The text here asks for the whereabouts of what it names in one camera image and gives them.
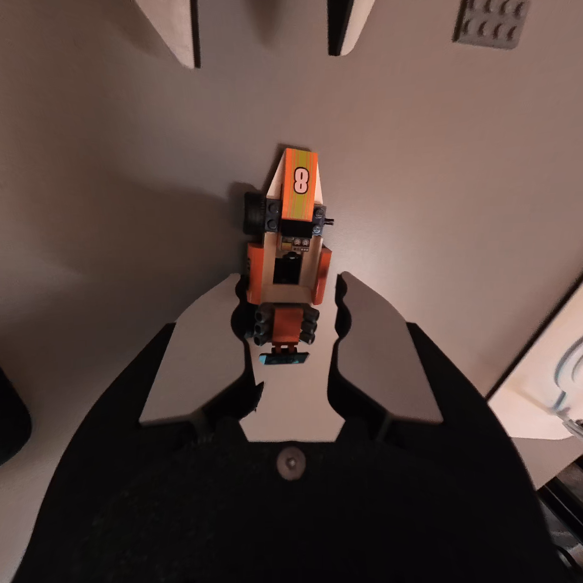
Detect black honeycomb wrist rest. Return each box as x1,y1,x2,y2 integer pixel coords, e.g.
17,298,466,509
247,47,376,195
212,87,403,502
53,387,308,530
0,367,32,465

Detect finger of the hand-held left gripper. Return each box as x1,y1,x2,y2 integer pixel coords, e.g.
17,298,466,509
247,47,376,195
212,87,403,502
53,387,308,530
135,0,201,70
326,0,379,57

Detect grey lego plate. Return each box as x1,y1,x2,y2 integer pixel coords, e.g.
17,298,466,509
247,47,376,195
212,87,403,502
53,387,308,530
453,0,532,49

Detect orange white lego car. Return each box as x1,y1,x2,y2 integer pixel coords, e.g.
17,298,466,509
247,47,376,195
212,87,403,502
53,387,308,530
239,146,339,367

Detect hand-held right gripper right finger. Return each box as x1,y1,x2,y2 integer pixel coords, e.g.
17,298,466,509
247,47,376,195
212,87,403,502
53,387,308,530
328,272,445,429

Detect white base plate with lever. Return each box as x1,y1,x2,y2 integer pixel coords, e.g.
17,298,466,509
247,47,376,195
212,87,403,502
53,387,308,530
488,278,583,491

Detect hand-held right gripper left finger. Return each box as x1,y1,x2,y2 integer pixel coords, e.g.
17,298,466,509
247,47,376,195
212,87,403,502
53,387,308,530
139,274,265,429

